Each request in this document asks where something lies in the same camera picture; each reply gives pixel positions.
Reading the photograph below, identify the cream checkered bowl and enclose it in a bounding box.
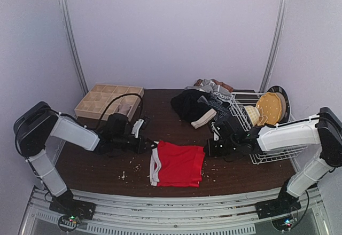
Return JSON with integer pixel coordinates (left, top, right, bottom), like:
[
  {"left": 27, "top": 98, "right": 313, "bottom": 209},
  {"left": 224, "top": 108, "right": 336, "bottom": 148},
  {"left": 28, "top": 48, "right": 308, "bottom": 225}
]
[{"left": 244, "top": 105, "right": 268, "bottom": 126}]

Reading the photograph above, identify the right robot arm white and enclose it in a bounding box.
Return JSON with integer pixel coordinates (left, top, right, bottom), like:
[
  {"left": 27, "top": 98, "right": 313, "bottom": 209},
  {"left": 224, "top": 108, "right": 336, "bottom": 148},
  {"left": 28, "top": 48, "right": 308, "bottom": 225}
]
[{"left": 204, "top": 107, "right": 341, "bottom": 200}]

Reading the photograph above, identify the black underwear white waistband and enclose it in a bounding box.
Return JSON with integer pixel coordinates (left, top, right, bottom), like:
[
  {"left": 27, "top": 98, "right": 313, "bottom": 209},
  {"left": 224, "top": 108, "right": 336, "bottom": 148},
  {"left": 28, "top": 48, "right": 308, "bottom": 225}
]
[{"left": 170, "top": 89, "right": 217, "bottom": 129}]

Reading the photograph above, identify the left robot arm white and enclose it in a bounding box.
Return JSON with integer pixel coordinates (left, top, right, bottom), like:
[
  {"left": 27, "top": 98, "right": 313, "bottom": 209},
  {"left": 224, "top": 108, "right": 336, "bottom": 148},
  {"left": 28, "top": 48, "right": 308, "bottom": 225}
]
[{"left": 13, "top": 101, "right": 157, "bottom": 199}]

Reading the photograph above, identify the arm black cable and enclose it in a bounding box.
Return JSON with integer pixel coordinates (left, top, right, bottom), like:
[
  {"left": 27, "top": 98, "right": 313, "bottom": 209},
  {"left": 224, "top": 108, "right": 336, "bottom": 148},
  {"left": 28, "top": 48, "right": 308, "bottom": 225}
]
[
  {"left": 277, "top": 114, "right": 342, "bottom": 230},
  {"left": 14, "top": 92, "right": 144, "bottom": 161}
]

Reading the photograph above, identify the tan beige underwear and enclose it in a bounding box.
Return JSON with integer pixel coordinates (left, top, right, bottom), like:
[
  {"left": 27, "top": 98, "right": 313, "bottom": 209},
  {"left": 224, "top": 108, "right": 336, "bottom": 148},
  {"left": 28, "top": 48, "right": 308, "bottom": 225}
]
[{"left": 194, "top": 79, "right": 234, "bottom": 92}]

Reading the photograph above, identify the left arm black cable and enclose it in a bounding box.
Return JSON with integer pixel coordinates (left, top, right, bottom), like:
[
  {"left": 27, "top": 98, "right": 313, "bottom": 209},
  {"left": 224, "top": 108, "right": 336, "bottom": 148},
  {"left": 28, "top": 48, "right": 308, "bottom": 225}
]
[{"left": 14, "top": 92, "right": 144, "bottom": 161}]

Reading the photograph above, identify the white wire dish rack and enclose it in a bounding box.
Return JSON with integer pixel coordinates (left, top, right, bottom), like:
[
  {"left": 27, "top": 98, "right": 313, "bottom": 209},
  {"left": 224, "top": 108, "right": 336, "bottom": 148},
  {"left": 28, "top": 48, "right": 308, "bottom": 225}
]
[{"left": 230, "top": 91, "right": 308, "bottom": 165}]

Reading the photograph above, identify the striped dark underwear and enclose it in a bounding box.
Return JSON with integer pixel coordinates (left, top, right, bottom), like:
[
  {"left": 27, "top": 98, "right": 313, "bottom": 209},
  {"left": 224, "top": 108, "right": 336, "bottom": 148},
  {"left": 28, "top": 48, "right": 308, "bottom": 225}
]
[{"left": 197, "top": 95, "right": 232, "bottom": 122}]

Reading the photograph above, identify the yellow dotted plate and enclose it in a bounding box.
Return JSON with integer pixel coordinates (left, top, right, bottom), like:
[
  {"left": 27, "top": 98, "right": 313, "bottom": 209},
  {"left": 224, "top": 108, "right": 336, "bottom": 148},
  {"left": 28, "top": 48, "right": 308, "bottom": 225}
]
[{"left": 256, "top": 92, "right": 282, "bottom": 126}]

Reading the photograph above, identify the metal frame post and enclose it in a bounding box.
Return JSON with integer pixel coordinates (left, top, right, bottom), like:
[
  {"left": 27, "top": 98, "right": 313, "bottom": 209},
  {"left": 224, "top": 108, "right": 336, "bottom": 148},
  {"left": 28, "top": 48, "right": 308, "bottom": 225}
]
[
  {"left": 58, "top": 0, "right": 89, "bottom": 96},
  {"left": 259, "top": 0, "right": 289, "bottom": 92}
]

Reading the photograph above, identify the red underwear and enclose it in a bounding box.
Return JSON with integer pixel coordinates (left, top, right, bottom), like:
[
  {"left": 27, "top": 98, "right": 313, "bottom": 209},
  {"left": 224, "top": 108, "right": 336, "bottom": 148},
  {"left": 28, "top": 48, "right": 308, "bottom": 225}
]
[{"left": 149, "top": 140, "right": 205, "bottom": 188}]

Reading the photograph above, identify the grey lettered underwear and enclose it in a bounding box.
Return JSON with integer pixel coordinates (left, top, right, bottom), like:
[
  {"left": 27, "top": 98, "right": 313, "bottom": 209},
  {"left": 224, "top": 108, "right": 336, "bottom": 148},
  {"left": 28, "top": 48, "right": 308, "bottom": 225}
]
[{"left": 184, "top": 84, "right": 233, "bottom": 103}]

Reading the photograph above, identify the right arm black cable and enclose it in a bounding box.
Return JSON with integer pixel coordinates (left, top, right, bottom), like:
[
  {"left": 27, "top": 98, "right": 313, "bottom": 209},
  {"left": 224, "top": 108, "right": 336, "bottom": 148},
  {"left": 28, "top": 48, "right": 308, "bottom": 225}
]
[{"left": 277, "top": 114, "right": 342, "bottom": 230}]

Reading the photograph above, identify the right metal frame post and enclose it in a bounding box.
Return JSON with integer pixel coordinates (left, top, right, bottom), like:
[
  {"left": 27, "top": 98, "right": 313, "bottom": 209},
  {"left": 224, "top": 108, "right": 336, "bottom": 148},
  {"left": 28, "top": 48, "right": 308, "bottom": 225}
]
[{"left": 259, "top": 0, "right": 289, "bottom": 92}]

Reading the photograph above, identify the wooden compartment tray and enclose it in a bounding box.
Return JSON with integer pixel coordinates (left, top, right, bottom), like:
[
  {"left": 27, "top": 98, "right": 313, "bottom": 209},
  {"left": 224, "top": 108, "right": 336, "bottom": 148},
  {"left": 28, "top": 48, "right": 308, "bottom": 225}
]
[{"left": 74, "top": 84, "right": 144, "bottom": 121}]

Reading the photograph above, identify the dark round plate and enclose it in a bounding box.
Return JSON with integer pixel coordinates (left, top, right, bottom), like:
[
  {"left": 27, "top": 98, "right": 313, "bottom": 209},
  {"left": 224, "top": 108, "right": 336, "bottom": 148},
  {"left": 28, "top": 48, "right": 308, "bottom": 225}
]
[{"left": 267, "top": 85, "right": 291, "bottom": 124}]

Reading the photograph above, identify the left metal frame post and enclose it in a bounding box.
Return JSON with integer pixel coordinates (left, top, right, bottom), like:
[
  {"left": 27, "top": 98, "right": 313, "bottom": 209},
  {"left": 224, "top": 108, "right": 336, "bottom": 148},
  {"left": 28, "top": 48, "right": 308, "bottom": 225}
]
[{"left": 58, "top": 0, "right": 89, "bottom": 96}]

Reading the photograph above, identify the pink and white underwear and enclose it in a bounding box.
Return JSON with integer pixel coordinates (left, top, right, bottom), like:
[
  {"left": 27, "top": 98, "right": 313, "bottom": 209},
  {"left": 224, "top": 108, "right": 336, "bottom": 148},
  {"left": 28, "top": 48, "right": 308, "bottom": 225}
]
[{"left": 117, "top": 104, "right": 131, "bottom": 116}]

